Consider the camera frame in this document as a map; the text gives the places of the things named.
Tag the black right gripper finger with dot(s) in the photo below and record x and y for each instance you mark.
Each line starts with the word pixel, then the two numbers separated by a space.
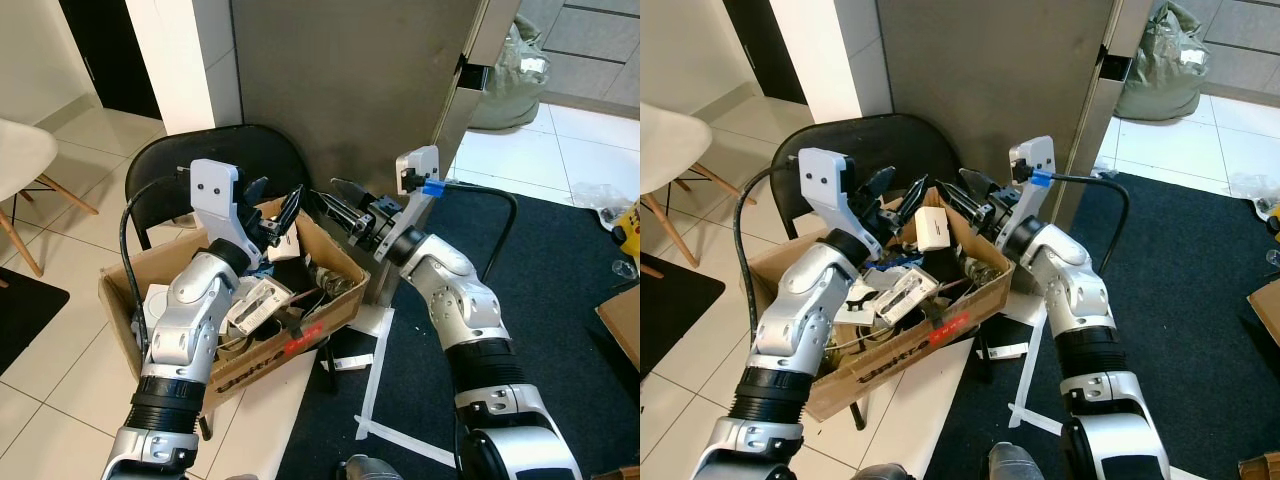
pixel 333 213
pixel 355 194
pixel 960 204
pixel 980 182

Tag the flat brown cardboard piece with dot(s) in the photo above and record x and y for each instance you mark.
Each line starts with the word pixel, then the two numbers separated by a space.
pixel 622 325
pixel 1266 312

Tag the grey right robot foot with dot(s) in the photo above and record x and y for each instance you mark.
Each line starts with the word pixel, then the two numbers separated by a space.
pixel 1015 463
pixel 372 468

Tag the black round-backed chair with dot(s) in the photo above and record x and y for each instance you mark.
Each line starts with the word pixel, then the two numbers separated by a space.
pixel 900 140
pixel 170 165

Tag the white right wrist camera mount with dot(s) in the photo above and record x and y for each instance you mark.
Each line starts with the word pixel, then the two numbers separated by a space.
pixel 1035 155
pixel 420 165

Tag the white floor tape strip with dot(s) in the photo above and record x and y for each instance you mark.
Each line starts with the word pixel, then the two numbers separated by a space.
pixel 410 447
pixel 1030 360
pixel 377 370
pixel 1040 420

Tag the small white box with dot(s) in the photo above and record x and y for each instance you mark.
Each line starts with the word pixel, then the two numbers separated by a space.
pixel 932 228
pixel 285 248

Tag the black floor mat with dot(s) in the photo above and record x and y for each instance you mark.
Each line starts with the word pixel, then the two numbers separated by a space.
pixel 25 310
pixel 675 310

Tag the white chair with wooden legs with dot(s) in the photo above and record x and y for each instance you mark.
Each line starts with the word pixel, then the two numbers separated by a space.
pixel 20 155
pixel 665 140

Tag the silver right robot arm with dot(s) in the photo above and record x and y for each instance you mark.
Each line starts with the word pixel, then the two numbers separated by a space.
pixel 1075 280
pixel 450 280

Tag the brown cardboard box of junk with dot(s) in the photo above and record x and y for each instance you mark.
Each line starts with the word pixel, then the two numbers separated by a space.
pixel 330 318
pixel 900 372

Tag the grey left robot foot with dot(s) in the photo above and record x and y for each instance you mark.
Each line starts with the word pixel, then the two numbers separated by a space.
pixel 882 472

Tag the yellow packet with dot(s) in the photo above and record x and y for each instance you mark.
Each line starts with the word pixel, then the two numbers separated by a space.
pixel 628 228

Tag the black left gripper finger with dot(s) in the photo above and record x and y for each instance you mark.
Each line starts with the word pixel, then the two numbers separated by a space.
pixel 257 191
pixel 881 182
pixel 916 198
pixel 292 212

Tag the green plastic bag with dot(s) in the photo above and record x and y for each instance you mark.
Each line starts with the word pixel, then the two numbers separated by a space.
pixel 1160 80
pixel 510 90

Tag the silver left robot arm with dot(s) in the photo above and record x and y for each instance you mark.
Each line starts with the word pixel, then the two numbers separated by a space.
pixel 800 310
pixel 190 310

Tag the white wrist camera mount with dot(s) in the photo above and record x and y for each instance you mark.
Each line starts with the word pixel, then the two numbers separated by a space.
pixel 825 180
pixel 420 165
pixel 215 190
pixel 1035 155

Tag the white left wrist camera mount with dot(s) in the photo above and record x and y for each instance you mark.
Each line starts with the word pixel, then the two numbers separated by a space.
pixel 825 180
pixel 215 190

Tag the grey robot foot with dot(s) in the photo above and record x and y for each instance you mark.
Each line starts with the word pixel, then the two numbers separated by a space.
pixel 372 468
pixel 882 472
pixel 1015 463

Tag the clear plastic bag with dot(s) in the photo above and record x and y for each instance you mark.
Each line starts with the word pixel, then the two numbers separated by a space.
pixel 600 203
pixel 1255 190

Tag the grey door panel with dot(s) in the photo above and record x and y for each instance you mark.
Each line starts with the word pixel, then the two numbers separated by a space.
pixel 350 80
pixel 990 70

